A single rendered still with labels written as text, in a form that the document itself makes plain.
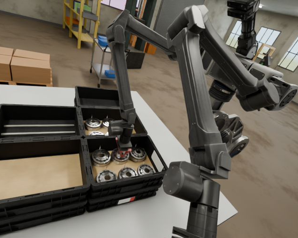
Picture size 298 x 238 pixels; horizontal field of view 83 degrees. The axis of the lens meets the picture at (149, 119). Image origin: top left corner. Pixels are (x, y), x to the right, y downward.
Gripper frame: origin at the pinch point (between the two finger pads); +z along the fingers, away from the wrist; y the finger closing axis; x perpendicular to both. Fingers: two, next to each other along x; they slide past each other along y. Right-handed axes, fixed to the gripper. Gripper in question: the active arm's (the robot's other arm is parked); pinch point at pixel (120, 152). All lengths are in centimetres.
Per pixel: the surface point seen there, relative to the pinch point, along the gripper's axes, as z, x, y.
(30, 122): 4, -48, -32
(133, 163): 4.7, 7.1, 5.2
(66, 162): 4.4, -28.0, 0.9
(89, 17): -11, 19, -502
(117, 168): 4.6, -2.9, 7.5
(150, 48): 57, 293, -659
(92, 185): -5.2, -18.0, 22.5
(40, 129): 4.1, -42.0, -25.3
